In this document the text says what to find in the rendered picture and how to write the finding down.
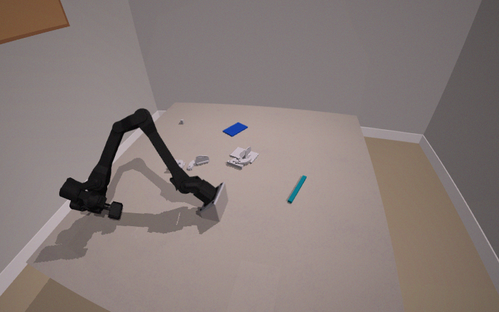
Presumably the teal rectangular bar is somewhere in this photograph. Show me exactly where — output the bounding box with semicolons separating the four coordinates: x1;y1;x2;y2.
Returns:
288;175;307;203

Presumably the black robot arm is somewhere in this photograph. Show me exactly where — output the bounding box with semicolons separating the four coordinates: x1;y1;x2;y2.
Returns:
59;108;219;210

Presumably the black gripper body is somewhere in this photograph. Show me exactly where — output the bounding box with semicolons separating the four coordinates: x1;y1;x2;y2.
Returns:
70;200;123;220

